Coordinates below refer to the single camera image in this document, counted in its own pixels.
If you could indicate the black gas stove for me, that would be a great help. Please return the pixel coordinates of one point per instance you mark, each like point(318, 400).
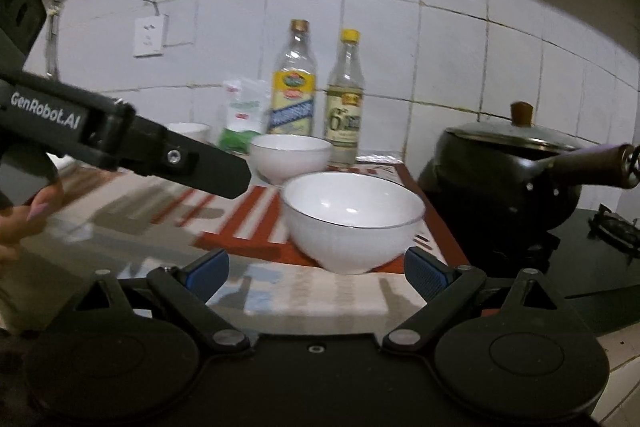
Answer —
point(600, 257)

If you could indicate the white wall socket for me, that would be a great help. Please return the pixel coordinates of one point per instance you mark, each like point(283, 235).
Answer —
point(149, 36)

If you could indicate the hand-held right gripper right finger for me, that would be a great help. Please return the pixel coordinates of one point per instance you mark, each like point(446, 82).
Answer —
point(425, 273)

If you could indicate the person's left hand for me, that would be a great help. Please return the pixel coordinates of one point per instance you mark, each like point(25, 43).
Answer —
point(30, 222)

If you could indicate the cooking oil bottle yellow label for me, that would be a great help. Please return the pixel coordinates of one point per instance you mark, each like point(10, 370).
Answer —
point(293, 97)

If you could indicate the black cooking pot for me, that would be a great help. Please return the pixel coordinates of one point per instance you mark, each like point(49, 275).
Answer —
point(490, 197)

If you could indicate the black pot lid wooden knob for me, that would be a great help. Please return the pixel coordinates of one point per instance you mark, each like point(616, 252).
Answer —
point(510, 134)

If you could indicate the clear vinegar bottle yellow cap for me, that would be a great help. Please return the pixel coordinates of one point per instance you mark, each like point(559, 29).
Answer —
point(345, 117)

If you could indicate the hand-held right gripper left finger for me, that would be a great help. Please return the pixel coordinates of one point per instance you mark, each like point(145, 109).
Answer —
point(207, 273)

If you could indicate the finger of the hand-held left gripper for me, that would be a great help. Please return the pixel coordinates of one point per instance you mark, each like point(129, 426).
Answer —
point(200, 167)

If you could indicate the white ribbed bowl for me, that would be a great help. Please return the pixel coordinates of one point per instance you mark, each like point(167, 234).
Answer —
point(290, 157)
point(190, 131)
point(350, 232)

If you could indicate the white and green salt bag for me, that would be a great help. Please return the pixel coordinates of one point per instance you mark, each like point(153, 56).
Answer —
point(242, 117)

